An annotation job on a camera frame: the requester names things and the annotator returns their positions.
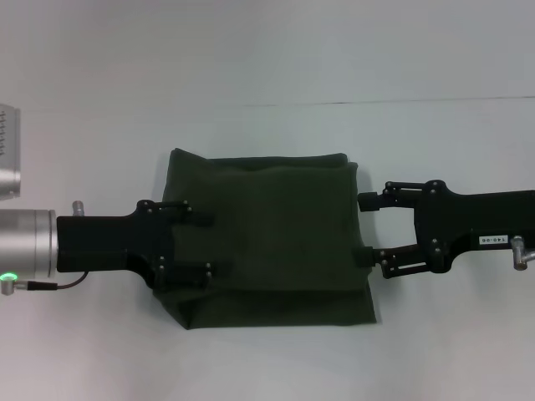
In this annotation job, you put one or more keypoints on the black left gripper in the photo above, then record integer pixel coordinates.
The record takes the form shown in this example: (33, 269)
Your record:
(113, 246)

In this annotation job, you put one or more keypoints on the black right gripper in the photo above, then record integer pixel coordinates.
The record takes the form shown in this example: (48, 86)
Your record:
(472, 225)

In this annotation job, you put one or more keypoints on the dark green shirt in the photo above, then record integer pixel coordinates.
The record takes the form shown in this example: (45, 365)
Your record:
(271, 242)

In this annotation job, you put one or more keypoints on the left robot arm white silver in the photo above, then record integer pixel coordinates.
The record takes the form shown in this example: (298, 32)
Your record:
(27, 246)

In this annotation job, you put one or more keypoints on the left gripper silver connector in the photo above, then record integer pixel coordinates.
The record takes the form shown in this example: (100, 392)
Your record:
(78, 208)

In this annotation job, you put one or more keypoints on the gripper silver connector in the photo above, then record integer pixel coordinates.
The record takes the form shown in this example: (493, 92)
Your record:
(520, 255)
(78, 208)

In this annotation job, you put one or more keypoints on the right gripper silver connector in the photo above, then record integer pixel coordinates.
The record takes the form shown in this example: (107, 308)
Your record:
(520, 255)

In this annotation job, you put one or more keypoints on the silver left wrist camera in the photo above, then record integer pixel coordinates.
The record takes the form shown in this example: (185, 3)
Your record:
(9, 152)

